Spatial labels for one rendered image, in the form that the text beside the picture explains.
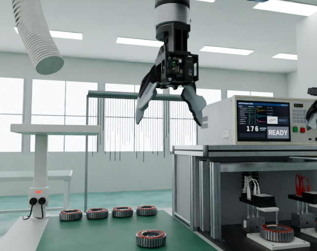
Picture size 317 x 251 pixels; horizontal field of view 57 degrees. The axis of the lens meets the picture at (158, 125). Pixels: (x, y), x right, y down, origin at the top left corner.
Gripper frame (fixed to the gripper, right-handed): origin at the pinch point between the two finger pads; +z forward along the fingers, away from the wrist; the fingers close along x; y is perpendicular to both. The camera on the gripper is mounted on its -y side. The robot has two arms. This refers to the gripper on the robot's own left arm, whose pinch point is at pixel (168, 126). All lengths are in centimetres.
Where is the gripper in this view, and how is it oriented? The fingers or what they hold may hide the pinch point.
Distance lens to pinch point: 62.0
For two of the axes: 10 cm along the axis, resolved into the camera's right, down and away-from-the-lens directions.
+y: 3.3, -0.7, -9.4
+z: 0.0, 10.0, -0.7
